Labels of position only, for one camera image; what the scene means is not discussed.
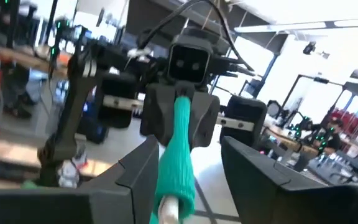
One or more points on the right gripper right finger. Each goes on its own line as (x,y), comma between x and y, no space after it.
(306,205)

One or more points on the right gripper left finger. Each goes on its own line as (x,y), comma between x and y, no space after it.
(73,207)

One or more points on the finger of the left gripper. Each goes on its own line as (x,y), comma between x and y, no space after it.
(204,121)
(158,112)

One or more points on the teal elastic bandage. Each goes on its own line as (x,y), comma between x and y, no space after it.
(176,168)

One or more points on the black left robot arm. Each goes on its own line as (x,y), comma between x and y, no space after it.
(73,109)

